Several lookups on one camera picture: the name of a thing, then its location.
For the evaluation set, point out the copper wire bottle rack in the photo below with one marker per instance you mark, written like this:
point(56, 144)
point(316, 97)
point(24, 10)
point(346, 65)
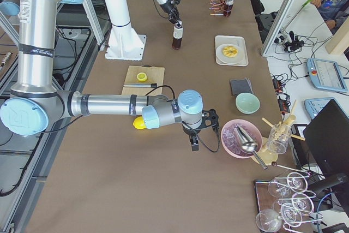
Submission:
point(216, 7)

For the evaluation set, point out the mint green bowl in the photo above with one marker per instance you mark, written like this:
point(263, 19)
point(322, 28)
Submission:
point(247, 103)

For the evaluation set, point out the white round plate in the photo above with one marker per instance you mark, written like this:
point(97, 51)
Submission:
point(227, 60)

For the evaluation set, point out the tea bottle in rack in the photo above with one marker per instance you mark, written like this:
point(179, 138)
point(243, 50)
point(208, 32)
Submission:
point(228, 4)

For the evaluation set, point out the wine glass on rack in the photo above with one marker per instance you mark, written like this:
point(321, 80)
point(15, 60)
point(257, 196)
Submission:
point(286, 186)

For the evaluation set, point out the silver knife black handle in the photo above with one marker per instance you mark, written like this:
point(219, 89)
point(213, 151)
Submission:
point(141, 85)

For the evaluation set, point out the wooden cutting board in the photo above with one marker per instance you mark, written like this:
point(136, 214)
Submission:
point(155, 75)

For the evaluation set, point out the cream serving tray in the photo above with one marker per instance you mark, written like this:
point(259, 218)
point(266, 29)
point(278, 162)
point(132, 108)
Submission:
point(234, 40)

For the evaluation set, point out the orange black power hub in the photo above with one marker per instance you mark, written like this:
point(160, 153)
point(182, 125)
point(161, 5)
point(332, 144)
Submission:
point(283, 98)

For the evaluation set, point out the tea bottle white cap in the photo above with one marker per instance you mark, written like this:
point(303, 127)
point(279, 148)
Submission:
point(177, 37)

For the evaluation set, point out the halved lemon on board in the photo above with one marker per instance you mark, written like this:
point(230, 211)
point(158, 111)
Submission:
point(142, 77)

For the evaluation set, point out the glazed ring donut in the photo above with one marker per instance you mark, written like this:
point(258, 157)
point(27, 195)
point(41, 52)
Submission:
point(230, 51)

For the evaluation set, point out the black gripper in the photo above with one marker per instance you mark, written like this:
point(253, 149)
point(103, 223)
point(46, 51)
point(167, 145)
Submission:
point(190, 131)
point(170, 7)

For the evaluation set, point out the black computer monitor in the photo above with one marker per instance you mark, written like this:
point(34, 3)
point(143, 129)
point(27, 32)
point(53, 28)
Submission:
point(327, 138)

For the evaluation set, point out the wooden mug tree stand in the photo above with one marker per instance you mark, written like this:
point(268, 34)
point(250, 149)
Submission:
point(288, 121)

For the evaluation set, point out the whole yellow lemon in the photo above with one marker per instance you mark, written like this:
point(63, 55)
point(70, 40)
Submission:
point(139, 123)

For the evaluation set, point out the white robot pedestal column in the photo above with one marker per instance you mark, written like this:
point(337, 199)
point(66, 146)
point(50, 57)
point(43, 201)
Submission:
point(124, 43)

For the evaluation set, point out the metal ice scoop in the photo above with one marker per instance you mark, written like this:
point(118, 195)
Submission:
point(248, 144)

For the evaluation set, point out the blue teach pendant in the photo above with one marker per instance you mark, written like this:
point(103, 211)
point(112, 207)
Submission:
point(326, 75)
point(314, 105)

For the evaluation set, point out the clear glass jar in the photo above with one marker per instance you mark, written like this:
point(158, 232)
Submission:
point(278, 138)

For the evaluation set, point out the dark grey folded cloth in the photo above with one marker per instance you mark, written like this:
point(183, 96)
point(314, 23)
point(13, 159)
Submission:
point(240, 86)

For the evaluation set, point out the aluminium frame post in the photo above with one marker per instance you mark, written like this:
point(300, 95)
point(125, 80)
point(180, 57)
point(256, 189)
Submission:
point(276, 26)

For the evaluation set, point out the pink bowl with ice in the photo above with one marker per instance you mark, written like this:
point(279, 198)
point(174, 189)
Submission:
point(230, 140)

